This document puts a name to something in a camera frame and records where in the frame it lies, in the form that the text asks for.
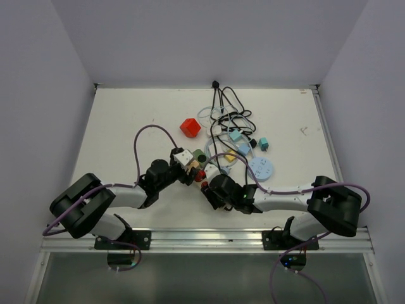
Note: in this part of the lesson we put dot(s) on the round light blue socket hub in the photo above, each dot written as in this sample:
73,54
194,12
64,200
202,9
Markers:
261,168

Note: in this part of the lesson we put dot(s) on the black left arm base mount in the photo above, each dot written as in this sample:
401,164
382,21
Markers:
139,239

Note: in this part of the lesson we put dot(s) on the black plug head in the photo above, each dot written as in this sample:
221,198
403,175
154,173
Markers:
253,143

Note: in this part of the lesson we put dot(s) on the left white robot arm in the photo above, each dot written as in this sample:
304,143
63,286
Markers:
81,208

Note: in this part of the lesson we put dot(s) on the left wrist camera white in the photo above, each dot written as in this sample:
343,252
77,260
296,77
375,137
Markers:
184,158

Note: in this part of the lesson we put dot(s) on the light teal charger green strip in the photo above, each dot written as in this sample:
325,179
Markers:
235,136

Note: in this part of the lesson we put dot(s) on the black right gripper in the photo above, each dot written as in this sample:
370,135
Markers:
211,196

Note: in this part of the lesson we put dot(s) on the beige power strip red sockets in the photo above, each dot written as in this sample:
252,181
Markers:
201,179

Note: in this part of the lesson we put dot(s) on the yellow USB charger cube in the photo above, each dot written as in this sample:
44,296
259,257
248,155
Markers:
230,156

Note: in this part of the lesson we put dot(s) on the red cube adapter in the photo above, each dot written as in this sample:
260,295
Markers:
190,127

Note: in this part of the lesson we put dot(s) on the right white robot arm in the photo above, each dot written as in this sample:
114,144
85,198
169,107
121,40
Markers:
327,206

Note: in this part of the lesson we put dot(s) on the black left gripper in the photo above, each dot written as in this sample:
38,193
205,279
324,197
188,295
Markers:
185,178

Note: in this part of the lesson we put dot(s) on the beige wooden cube adapter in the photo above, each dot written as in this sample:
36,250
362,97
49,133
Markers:
193,164

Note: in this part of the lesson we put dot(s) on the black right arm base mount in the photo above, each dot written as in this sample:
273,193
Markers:
282,240

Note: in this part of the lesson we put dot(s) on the green power strip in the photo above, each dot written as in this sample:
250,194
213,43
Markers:
200,156

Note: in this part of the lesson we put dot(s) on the aluminium rail table edge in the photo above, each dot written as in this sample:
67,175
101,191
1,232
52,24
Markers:
211,241

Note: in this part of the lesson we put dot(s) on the light blue round plug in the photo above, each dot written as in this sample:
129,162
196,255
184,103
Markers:
225,170

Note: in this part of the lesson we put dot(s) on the light blue USB charger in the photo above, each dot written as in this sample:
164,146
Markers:
244,149

